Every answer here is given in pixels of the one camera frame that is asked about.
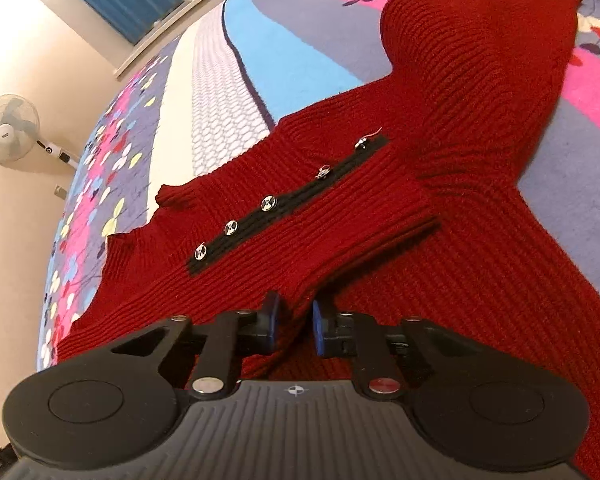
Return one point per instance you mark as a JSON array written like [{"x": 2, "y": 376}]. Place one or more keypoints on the floral patterned blanket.
[{"x": 215, "y": 80}]

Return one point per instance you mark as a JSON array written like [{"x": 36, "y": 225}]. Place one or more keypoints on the red knit sweater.
[{"x": 460, "y": 125}]

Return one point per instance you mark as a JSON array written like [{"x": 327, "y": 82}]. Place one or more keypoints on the wall socket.
[{"x": 60, "y": 191}]

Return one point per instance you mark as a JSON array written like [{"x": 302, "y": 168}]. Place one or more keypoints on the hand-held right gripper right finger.
[{"x": 318, "y": 324}]

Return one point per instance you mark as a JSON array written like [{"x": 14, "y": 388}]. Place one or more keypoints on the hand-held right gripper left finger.
[{"x": 273, "y": 319}]

